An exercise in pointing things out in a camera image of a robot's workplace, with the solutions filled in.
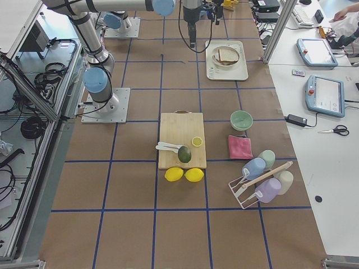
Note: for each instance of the light green cup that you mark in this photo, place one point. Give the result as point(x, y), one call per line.
point(241, 120)

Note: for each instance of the green cup on rack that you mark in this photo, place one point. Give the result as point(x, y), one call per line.
point(269, 157)

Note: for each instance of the avocado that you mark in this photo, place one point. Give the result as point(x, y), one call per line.
point(184, 154)

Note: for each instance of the wooden cutting board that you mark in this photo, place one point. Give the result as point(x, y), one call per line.
point(179, 129)

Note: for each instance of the whole lemon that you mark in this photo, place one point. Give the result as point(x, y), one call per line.
point(194, 175)
point(173, 174)

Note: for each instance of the bread slice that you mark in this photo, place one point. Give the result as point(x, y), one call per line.
point(228, 56)

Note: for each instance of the cream bear tray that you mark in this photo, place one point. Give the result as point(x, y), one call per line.
point(215, 72)

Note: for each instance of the lower blue teach pendant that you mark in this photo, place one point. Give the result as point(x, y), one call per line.
point(325, 95)

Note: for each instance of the purple cup on rack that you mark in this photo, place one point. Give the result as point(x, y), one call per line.
point(267, 190)

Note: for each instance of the upper blue teach pendant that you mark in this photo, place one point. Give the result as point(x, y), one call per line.
point(316, 53)

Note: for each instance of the person's hand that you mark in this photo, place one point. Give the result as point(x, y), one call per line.
point(340, 15)

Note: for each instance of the aluminium frame post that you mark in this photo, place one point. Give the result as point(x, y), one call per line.
point(281, 23)

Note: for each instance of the beige cup on rack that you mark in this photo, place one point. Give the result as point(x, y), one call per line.
point(286, 179)

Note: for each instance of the blue teach pendant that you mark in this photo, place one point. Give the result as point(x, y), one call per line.
point(316, 53)
point(325, 95)

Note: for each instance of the left whole lemon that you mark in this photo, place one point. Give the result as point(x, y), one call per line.
point(173, 174)

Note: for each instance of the lemon half slice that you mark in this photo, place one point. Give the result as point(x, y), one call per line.
point(196, 141)

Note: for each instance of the brown paper table cover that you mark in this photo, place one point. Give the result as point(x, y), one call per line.
point(153, 192)

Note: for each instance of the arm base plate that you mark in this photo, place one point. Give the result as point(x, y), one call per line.
point(117, 28)
point(115, 110)

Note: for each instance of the white keyboard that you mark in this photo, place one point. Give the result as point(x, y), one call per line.
point(301, 18)

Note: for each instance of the white plastic knife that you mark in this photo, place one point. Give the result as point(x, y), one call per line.
point(168, 146)

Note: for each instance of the small black power brick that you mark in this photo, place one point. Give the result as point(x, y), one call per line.
point(296, 120)

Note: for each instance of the white round plate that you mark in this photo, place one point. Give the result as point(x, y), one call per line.
point(215, 58)

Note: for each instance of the blue cup on rack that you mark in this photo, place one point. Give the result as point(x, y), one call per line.
point(253, 169)

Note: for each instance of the pink cloth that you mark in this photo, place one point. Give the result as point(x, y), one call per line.
point(239, 148)

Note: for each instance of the right whole lemon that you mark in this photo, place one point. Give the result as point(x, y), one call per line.
point(194, 175)

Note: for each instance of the white wire cup rack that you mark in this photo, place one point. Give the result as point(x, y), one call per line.
point(244, 190)

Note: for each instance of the black handled scissors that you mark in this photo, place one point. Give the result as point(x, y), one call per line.
point(339, 129)

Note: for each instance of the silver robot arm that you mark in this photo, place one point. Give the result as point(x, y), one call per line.
point(163, 8)
point(78, 13)

